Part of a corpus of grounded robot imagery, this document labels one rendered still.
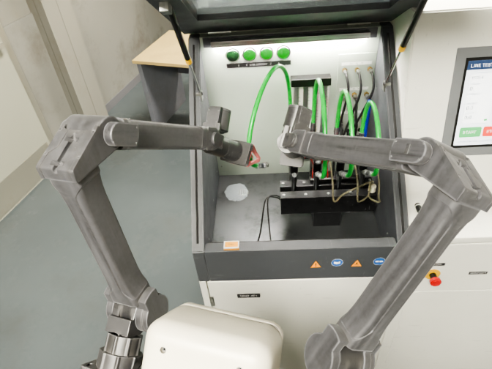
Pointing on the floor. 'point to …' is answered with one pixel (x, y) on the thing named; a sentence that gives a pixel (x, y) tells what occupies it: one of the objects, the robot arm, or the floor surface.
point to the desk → (163, 75)
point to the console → (438, 302)
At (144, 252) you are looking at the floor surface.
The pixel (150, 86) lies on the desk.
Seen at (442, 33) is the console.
